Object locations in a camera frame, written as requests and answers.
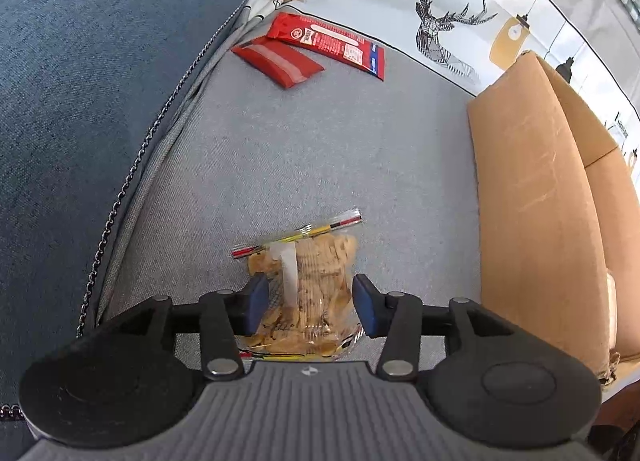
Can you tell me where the clear bag of crackers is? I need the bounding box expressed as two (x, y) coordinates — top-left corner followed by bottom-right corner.
(231, 208), (365, 359)

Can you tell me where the grey sofa seat cushion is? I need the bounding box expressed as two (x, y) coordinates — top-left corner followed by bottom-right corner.
(75, 16), (486, 372)

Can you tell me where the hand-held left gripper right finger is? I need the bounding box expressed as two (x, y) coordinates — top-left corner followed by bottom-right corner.
(351, 272), (506, 383)

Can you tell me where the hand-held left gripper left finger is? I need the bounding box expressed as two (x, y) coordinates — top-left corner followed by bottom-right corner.
(117, 272), (271, 383)

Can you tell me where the red packet with clear window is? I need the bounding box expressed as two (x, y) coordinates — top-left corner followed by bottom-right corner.
(231, 37), (326, 90)

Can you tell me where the long red snack packet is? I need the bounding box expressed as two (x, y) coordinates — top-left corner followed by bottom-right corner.
(266, 12), (387, 82)

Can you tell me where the blue sofa backrest cushion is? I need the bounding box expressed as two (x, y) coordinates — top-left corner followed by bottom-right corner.
(0, 0), (286, 461)

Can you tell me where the cardboard box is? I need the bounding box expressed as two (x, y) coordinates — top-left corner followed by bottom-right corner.
(466, 52), (640, 387)

